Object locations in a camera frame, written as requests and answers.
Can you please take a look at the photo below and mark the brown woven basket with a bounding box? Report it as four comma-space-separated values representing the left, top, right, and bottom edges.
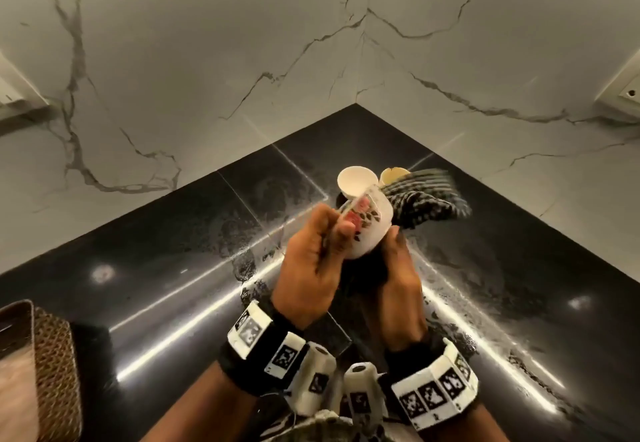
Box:
31, 307, 84, 442

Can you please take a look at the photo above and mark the person's right hand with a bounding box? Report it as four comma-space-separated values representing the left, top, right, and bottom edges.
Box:
371, 226, 429, 353

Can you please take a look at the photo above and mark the plain white ceramic cup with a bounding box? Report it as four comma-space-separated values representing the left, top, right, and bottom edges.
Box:
337, 166, 379, 202

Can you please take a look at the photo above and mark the left wrist marker band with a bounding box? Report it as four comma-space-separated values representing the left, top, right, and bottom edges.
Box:
218, 300, 307, 398

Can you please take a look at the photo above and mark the yellowish ceramic cup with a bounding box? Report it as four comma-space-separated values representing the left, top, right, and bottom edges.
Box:
380, 167, 412, 188

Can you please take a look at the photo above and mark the person's patterned garment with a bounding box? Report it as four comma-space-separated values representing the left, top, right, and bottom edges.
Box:
257, 409, 406, 442

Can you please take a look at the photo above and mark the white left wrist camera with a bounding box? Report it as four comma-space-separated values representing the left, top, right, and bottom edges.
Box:
284, 341, 338, 417

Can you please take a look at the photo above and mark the person's left hand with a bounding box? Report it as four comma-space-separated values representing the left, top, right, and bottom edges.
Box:
271, 203, 358, 331

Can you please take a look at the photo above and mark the white floral ceramic cup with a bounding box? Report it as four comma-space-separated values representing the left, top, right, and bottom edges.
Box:
338, 184, 395, 261

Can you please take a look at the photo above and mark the person's left forearm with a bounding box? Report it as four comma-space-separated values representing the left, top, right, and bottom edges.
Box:
141, 361, 287, 442

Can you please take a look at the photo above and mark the wrist marker band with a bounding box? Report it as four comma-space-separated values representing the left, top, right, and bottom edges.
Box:
218, 300, 307, 398
384, 338, 480, 432

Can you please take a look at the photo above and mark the right wrist marker band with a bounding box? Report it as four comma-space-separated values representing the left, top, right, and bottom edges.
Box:
384, 338, 480, 432

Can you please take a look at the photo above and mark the metal tray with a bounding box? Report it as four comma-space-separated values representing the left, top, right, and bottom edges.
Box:
0, 300, 37, 362

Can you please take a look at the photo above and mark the black white checkered cloth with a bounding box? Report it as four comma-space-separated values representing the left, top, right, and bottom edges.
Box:
382, 168, 474, 231

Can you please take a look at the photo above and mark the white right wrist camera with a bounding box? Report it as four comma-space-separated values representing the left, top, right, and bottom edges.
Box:
342, 362, 390, 428

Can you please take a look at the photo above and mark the person's right forearm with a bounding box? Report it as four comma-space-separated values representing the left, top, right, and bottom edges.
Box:
462, 403, 510, 442

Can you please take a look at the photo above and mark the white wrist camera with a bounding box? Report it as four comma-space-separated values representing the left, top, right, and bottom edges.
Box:
284, 341, 338, 417
342, 362, 390, 428

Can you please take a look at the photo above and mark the white wall socket plate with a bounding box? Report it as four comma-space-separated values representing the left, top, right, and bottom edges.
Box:
593, 60, 640, 121

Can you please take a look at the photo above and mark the white wall switch plate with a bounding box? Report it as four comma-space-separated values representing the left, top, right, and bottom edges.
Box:
0, 50, 52, 123

